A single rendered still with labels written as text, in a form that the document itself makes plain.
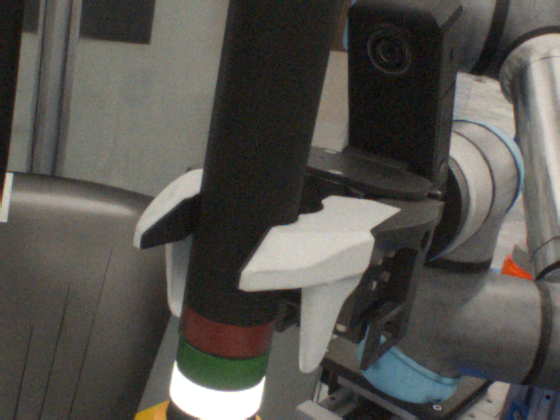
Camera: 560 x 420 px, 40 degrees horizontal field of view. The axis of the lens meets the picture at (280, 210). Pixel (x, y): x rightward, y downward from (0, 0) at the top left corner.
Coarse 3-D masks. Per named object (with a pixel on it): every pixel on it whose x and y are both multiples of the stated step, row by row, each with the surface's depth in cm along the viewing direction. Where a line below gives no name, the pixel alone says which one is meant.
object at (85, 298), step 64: (64, 192) 43; (128, 192) 44; (0, 256) 40; (64, 256) 41; (128, 256) 42; (0, 320) 38; (64, 320) 39; (128, 320) 40; (0, 384) 36; (64, 384) 37; (128, 384) 38
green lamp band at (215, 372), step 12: (180, 336) 27; (180, 348) 27; (192, 348) 27; (180, 360) 27; (192, 360) 27; (204, 360) 26; (216, 360) 26; (228, 360) 26; (240, 360) 26; (252, 360) 27; (264, 360) 27; (192, 372) 27; (204, 372) 27; (216, 372) 26; (228, 372) 26; (240, 372) 27; (252, 372) 27; (264, 372) 28; (204, 384) 27; (216, 384) 27; (228, 384) 27; (240, 384) 27; (252, 384) 27
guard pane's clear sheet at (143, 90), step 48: (96, 0) 104; (144, 0) 111; (192, 0) 118; (96, 48) 107; (144, 48) 114; (192, 48) 121; (336, 48) 152; (96, 96) 110; (144, 96) 117; (192, 96) 125; (336, 96) 157; (96, 144) 113; (144, 144) 120; (192, 144) 129; (336, 144) 163; (144, 192) 124
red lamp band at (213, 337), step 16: (192, 320) 26; (208, 320) 26; (192, 336) 27; (208, 336) 26; (224, 336) 26; (240, 336) 26; (256, 336) 26; (272, 336) 27; (224, 352) 26; (240, 352) 26; (256, 352) 27
